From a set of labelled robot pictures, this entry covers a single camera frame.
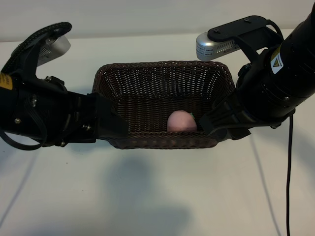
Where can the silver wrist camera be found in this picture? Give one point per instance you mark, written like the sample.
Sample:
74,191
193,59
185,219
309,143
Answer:
60,46
206,49

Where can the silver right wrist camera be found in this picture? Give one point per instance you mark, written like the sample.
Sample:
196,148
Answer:
206,49

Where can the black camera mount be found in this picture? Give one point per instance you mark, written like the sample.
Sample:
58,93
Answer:
236,27
29,56

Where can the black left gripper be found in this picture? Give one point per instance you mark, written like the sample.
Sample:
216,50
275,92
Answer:
56,115

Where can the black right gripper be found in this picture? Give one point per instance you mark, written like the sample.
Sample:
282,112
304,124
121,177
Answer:
261,103

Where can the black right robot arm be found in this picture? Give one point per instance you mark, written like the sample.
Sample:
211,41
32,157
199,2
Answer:
300,49

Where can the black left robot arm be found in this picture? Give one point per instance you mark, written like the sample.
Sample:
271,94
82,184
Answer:
5,110

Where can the pink peach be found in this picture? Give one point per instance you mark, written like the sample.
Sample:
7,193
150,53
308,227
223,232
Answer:
180,121

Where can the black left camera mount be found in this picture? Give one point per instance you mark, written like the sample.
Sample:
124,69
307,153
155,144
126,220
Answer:
29,56

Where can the brown wicker basket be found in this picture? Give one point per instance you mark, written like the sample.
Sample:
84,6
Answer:
157,98

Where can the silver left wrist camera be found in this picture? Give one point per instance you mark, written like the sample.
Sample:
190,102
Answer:
60,46

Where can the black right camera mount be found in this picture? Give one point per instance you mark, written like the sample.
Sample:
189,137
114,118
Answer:
236,27

